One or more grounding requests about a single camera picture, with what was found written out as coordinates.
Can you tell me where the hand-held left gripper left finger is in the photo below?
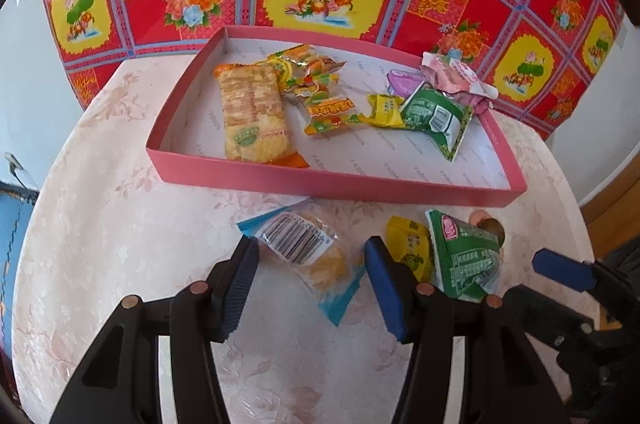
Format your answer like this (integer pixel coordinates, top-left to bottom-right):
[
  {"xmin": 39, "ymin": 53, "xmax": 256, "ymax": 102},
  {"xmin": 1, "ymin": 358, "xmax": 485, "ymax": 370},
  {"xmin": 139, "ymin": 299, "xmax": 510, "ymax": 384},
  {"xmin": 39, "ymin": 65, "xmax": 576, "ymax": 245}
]
[{"xmin": 47, "ymin": 236, "xmax": 261, "ymax": 424}]

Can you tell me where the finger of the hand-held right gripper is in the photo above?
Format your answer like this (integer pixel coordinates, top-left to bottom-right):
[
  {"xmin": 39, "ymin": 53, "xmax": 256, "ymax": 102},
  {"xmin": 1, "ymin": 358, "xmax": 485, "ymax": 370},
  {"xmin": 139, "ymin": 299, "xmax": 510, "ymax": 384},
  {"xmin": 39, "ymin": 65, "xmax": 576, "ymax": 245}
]
[
  {"xmin": 505, "ymin": 285, "xmax": 602, "ymax": 355},
  {"xmin": 531, "ymin": 248, "xmax": 627, "ymax": 301}
]

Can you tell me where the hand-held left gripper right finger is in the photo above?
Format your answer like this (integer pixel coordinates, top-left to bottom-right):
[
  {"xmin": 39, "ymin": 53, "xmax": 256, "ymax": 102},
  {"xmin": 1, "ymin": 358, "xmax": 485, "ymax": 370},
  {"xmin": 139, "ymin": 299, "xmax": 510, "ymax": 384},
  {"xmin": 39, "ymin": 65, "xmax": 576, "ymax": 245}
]
[{"xmin": 364, "ymin": 236, "xmax": 571, "ymax": 424}]

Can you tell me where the yellow snack packet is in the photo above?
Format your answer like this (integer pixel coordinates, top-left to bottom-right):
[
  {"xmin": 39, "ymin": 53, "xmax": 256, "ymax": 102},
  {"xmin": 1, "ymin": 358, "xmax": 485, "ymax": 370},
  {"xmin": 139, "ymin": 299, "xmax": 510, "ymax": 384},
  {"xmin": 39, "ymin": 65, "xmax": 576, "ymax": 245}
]
[
  {"xmin": 385, "ymin": 215, "xmax": 433, "ymax": 282},
  {"xmin": 366, "ymin": 93, "xmax": 405, "ymax": 128}
]

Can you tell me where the clear blue-edged cake packet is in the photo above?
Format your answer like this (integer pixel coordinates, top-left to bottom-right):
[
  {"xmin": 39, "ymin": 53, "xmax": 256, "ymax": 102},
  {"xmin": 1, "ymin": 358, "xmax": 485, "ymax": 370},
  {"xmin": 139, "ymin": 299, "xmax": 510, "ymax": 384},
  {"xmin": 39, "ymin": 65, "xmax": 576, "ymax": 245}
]
[{"xmin": 236, "ymin": 199, "xmax": 368, "ymax": 327}]

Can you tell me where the green snack packet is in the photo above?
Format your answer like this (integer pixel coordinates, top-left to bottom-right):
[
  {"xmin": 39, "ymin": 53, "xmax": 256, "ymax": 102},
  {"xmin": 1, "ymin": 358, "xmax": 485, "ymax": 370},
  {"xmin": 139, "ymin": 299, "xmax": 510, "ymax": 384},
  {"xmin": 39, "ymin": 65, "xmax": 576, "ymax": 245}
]
[
  {"xmin": 399, "ymin": 81, "xmax": 475, "ymax": 162},
  {"xmin": 425, "ymin": 209, "xmax": 503, "ymax": 303}
]

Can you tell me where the pink cardboard tray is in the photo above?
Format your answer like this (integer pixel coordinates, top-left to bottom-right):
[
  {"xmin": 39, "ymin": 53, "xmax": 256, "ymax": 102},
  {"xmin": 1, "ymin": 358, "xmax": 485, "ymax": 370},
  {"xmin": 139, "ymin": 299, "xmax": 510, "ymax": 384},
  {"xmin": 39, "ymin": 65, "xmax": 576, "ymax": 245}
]
[{"xmin": 145, "ymin": 25, "xmax": 528, "ymax": 209}]

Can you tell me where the long rice cracker packet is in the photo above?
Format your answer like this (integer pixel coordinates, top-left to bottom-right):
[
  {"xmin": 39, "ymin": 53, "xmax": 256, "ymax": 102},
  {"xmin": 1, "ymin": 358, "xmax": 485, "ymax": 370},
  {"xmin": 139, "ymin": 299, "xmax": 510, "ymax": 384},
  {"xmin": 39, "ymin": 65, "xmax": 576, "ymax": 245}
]
[{"xmin": 214, "ymin": 60, "xmax": 311, "ymax": 169}]

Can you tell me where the orange green candy packet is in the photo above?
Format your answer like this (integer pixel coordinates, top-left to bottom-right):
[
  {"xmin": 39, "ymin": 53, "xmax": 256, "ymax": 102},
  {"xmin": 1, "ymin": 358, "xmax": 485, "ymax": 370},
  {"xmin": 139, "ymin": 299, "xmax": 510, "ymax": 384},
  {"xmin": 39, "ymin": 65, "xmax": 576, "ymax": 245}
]
[
  {"xmin": 267, "ymin": 44, "xmax": 348, "ymax": 92},
  {"xmin": 295, "ymin": 86, "xmax": 368, "ymax": 137}
]

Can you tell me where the pink snack packet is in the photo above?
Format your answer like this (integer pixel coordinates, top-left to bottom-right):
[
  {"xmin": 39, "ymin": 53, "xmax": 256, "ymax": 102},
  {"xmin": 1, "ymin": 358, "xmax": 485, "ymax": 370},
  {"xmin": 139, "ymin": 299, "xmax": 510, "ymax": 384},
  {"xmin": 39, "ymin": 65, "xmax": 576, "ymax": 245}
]
[{"xmin": 420, "ymin": 51, "xmax": 499, "ymax": 115}]

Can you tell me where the small round jelly cup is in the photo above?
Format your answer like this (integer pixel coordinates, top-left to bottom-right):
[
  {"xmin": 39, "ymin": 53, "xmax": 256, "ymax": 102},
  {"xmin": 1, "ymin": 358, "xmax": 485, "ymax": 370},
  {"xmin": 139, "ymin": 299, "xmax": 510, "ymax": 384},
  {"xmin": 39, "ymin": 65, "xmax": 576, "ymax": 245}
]
[{"xmin": 470, "ymin": 210, "xmax": 506, "ymax": 255}]

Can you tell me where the cream floral tablecloth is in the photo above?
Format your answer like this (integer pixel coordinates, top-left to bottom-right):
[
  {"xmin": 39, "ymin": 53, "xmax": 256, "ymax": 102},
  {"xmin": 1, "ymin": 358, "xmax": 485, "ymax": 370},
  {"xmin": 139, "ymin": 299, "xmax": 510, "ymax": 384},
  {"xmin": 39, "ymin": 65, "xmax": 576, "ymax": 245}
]
[{"xmin": 10, "ymin": 54, "xmax": 601, "ymax": 424}]

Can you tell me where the purple snack packet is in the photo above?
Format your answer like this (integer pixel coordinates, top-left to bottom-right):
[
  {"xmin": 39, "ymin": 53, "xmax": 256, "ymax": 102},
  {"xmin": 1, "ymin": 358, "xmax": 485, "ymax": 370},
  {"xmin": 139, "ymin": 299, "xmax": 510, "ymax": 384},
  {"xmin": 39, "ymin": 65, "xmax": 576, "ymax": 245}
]
[{"xmin": 385, "ymin": 69, "xmax": 426, "ymax": 97}]

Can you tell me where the grey metal object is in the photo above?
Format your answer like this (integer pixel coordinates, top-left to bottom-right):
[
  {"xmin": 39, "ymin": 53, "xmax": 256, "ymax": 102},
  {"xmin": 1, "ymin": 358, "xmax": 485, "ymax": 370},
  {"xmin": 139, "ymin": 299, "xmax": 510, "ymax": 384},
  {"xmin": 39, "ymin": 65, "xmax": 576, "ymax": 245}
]
[{"xmin": 2, "ymin": 151, "xmax": 28, "ymax": 185}]

